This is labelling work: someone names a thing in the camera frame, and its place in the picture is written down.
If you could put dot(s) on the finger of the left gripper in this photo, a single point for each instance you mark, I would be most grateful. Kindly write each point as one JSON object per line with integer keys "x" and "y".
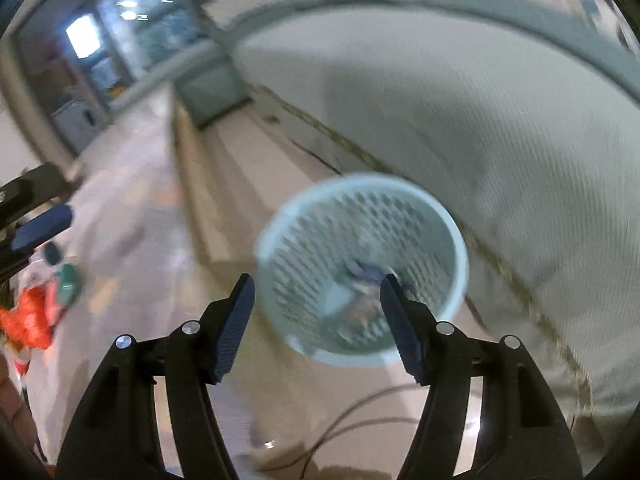
{"x": 42, "y": 228}

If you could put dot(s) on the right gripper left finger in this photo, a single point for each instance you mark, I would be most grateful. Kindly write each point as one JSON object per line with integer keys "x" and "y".
{"x": 113, "y": 434}

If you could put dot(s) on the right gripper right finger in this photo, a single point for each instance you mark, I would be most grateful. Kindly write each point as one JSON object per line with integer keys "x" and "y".
{"x": 523, "y": 433}

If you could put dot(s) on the orange red snack wrapper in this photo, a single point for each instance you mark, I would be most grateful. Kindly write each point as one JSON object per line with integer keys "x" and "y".
{"x": 34, "y": 303}

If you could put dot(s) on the patterned pastel tablecloth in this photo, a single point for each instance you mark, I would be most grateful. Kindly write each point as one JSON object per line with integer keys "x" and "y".
{"x": 141, "y": 271}

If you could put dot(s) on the light blue perforated waste basket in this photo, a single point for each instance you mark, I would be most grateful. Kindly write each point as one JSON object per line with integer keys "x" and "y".
{"x": 321, "y": 260}

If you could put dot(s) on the teal fabric sofa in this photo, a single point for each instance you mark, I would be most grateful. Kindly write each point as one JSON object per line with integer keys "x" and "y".
{"x": 522, "y": 121}

